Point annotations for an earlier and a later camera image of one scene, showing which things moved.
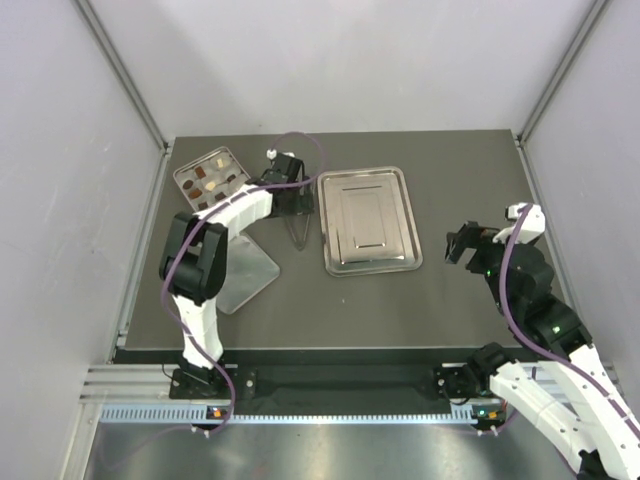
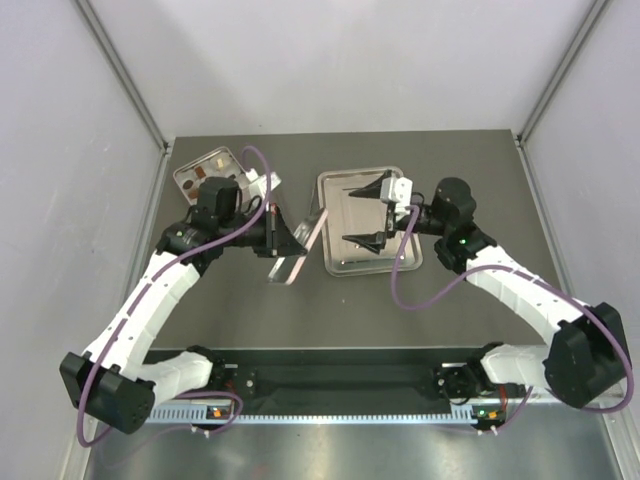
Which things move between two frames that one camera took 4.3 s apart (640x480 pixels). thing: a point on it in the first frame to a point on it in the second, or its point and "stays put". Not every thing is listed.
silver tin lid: x=250 y=270 to x=288 y=267
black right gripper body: x=486 y=258 to x=394 y=224
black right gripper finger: x=456 y=244 to x=374 y=242
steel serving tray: x=369 y=225 stays put
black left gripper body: x=297 y=203 to x=270 y=246
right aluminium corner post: x=582 y=37 stays put
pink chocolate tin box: x=211 y=178 stays put
